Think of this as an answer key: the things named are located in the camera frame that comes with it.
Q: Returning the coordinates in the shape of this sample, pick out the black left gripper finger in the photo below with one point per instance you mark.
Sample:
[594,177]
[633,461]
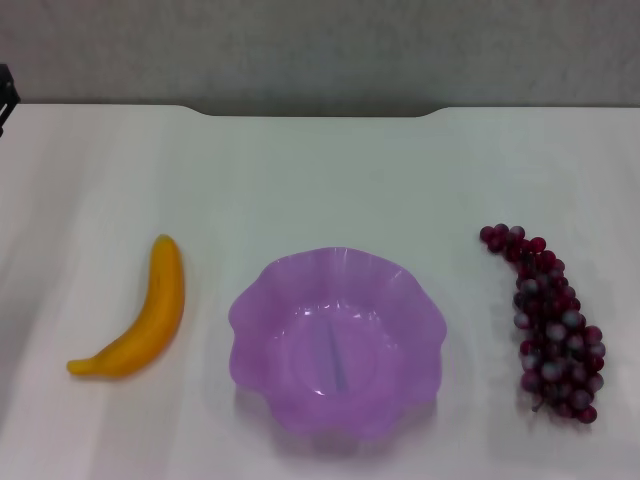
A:
[6,95]

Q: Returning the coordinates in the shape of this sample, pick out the yellow plastic banana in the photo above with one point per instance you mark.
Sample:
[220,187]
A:
[155,310]

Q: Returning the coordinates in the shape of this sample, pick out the dark red grape bunch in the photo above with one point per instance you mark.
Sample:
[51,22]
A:
[550,310]

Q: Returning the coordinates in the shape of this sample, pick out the purple wavy-edged plastic bowl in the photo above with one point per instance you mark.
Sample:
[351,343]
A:
[310,280]

